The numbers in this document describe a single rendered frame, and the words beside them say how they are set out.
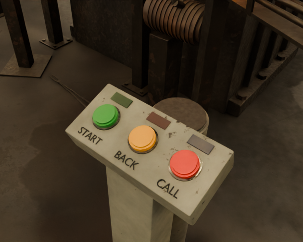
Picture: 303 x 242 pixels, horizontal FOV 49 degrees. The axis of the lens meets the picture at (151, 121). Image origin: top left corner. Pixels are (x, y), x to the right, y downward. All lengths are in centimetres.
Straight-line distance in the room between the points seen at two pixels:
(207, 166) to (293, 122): 112
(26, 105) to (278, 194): 108
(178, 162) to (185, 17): 67
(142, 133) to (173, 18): 65
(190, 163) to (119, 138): 12
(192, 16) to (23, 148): 79
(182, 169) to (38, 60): 146
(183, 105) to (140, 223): 25
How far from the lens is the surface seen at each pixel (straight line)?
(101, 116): 51
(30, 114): 151
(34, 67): 178
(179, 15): 107
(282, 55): 181
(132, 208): 57
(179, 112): 66
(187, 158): 45
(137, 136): 48
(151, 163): 47
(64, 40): 198
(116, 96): 54
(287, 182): 131
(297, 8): 65
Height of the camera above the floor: 95
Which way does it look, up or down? 43 degrees down
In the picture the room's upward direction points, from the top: 3 degrees clockwise
